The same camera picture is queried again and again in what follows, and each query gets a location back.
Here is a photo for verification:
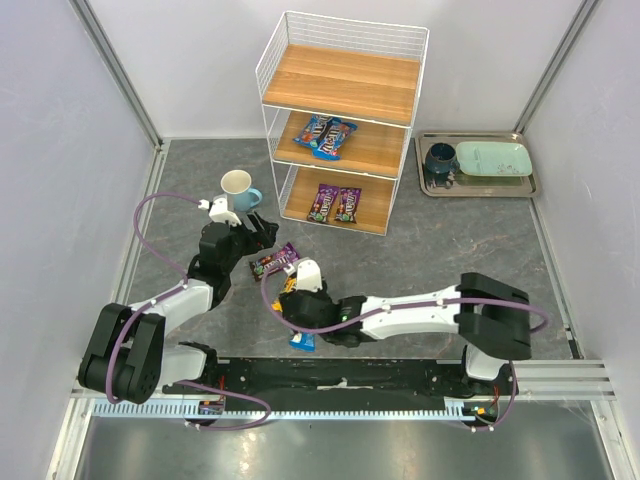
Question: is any brown purple candy bag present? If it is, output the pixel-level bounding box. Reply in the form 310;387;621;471
249;242;300;282

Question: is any yellow candy bag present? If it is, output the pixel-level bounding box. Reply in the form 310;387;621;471
271;274;297;313

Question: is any light blue candy bag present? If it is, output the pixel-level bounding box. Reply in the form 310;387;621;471
312;120;358;161
289;332;316;352

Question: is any dark blue candy bag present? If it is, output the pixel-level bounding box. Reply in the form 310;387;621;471
293;114;333;148

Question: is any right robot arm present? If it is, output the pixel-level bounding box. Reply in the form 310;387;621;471
279;273;532;381

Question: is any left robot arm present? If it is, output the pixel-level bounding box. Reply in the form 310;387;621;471
77;212;279;404

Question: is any light blue mug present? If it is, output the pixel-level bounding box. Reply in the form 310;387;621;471
220;169;263;212

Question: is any dark blue cup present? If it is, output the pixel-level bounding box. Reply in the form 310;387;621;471
425;142;459;174

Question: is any mint green divided plate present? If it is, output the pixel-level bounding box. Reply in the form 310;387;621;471
455;141;533;177

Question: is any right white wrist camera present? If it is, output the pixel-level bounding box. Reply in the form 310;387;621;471
284;257;323;292

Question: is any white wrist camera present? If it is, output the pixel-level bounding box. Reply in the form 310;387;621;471
284;257;323;292
198;194;241;227

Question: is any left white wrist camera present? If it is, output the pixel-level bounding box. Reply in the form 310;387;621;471
198;194;241;227

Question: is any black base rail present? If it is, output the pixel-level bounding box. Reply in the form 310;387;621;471
162;355;516;412

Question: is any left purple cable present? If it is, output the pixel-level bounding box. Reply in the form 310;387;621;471
104;192;274;431

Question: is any purple cable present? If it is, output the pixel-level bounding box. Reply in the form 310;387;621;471
260;267;550;432
104;192;274;431

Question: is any white wire wooden shelf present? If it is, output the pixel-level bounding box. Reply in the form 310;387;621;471
256;11;430;235

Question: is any grey slotted cable duct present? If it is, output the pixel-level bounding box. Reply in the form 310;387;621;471
91;397;475;421

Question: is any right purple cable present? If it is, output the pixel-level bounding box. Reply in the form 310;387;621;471
260;267;550;432

